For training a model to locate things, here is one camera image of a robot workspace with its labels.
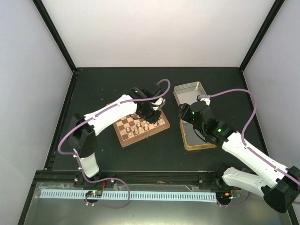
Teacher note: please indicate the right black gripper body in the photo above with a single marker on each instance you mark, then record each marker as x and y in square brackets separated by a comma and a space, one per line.
[186, 116]

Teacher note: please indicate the right small circuit board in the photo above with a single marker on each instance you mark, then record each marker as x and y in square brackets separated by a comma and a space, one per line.
[227, 195]

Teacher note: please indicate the left small circuit board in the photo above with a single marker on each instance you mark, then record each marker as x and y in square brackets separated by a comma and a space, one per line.
[94, 193]

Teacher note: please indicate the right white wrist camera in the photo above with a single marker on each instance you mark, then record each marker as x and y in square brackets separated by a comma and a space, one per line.
[204, 99]

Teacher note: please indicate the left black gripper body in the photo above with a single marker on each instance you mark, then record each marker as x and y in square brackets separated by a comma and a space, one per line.
[148, 116]

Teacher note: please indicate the small circuit board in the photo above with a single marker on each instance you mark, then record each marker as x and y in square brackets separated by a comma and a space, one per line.
[227, 195]
[94, 193]

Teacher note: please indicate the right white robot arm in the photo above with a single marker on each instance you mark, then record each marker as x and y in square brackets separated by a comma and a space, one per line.
[276, 183]

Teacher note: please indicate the gold metal tin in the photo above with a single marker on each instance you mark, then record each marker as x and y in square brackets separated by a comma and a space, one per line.
[190, 140]

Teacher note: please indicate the black mounting rail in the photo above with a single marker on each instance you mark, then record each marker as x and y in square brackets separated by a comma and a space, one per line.
[203, 180]

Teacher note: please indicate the light blue cable duct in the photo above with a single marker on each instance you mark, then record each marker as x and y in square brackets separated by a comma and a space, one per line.
[132, 195]

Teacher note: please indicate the wooden chess board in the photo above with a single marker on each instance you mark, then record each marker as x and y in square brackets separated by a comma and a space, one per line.
[128, 121]

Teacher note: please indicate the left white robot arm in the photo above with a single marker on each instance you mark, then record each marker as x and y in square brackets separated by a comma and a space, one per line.
[84, 139]

